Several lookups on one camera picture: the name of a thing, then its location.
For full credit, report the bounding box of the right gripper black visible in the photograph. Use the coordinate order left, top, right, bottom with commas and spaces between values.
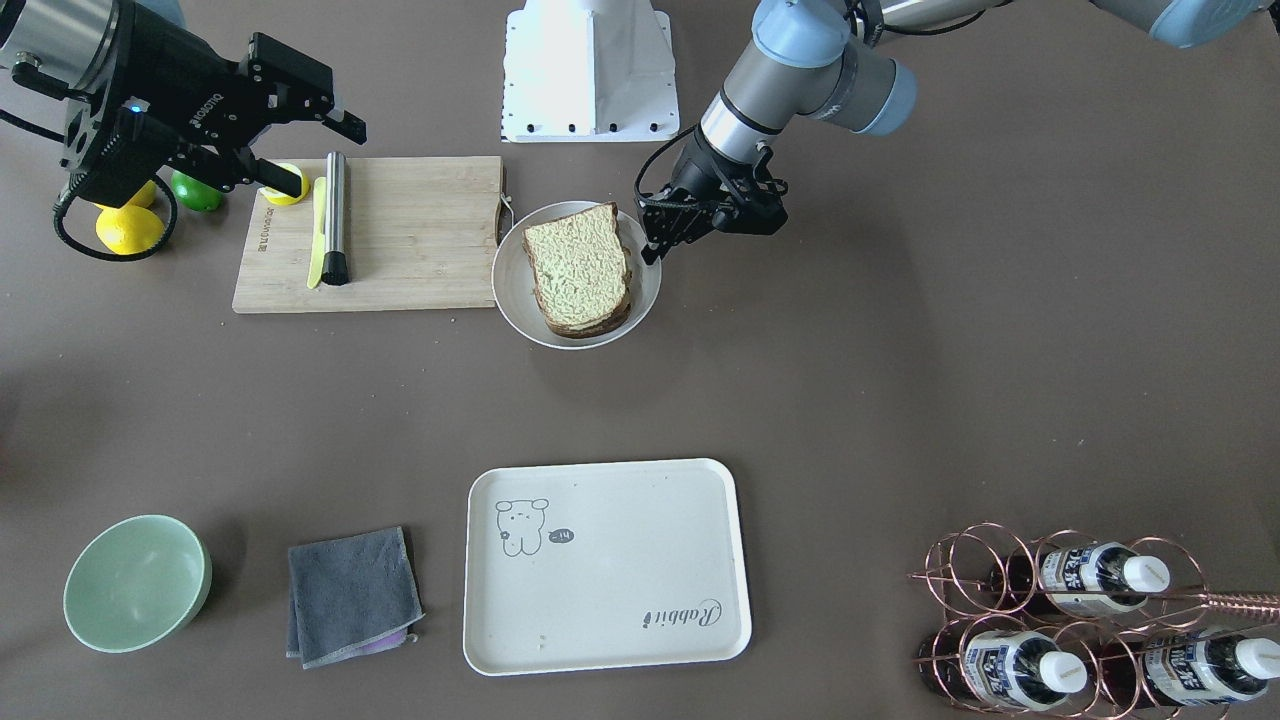
10, 1, 369, 205

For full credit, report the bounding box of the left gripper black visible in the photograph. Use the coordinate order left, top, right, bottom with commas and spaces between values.
637, 126, 788, 266

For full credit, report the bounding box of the bread slice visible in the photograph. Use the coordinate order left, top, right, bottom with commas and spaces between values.
522, 202, 631, 338
529, 247, 632, 338

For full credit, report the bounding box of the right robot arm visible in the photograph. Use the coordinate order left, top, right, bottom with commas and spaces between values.
3, 1, 367, 208

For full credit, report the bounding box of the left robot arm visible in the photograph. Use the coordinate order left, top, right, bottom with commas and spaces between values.
635, 1, 995, 265

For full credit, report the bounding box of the cream rabbit tray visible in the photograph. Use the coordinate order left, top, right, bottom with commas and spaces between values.
462, 457, 753, 676

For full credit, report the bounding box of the half lemon slice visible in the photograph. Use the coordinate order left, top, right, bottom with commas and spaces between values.
262, 161, 311, 208

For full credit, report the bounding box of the yellow plastic knife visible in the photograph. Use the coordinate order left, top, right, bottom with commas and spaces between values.
306, 176, 328, 290

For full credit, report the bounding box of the steel cylinder muddler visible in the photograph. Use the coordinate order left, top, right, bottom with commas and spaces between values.
320, 151, 349, 286

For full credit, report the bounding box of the green lime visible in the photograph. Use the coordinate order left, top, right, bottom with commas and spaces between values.
170, 170, 224, 213

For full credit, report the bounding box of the wooden cutting board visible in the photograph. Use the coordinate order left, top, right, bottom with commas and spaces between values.
232, 156, 504, 314

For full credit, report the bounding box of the yellow lemon upper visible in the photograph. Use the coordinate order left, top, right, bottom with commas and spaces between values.
95, 179, 157, 210

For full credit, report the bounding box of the yellow lemon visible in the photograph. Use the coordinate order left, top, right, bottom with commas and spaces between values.
95, 205, 165, 256
95, 179, 157, 210

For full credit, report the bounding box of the yellow lemon lower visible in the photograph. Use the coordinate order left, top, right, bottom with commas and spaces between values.
95, 205, 165, 256

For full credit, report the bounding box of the grey folded cloth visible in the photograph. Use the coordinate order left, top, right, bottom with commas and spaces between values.
285, 527, 425, 669

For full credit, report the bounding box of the green ceramic bowl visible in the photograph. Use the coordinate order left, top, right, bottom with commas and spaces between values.
61, 514, 212, 653

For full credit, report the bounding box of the tea bottle upper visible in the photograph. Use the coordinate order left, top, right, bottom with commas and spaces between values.
980, 542, 1171, 621

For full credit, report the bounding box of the tea bottle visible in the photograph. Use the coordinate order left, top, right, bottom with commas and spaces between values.
1100, 629, 1279, 708
980, 542, 1171, 621
916, 629, 1089, 712

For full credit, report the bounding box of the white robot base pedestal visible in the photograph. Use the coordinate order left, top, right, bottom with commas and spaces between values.
500, 1, 680, 143

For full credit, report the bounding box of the copper wire bottle rack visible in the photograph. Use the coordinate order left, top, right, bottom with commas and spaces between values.
915, 521, 1277, 719

